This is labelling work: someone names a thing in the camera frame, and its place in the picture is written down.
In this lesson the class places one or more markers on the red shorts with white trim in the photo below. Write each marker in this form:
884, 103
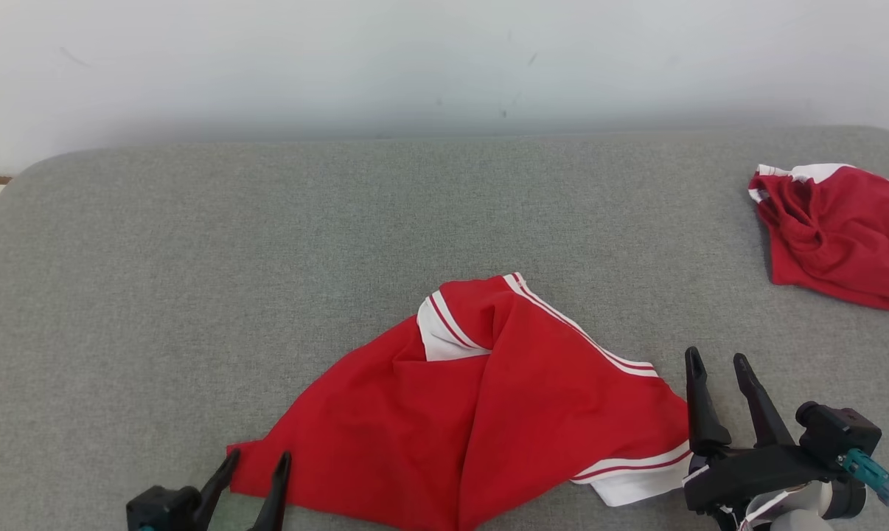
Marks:
842, 236

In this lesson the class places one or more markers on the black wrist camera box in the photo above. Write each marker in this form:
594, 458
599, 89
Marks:
161, 509
839, 435

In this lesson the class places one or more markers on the teal right camera connector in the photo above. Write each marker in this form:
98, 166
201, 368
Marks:
868, 468

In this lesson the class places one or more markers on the red shirt with white stripes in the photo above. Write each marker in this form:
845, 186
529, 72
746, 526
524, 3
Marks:
525, 405

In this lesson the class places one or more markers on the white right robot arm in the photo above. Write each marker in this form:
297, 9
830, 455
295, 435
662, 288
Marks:
798, 520

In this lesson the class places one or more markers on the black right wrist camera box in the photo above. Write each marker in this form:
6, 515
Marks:
839, 435

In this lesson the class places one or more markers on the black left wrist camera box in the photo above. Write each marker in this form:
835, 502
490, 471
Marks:
161, 509

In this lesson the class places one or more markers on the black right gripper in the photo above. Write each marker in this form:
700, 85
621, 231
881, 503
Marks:
754, 476

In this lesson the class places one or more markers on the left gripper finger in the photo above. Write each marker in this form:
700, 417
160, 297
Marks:
216, 498
275, 501

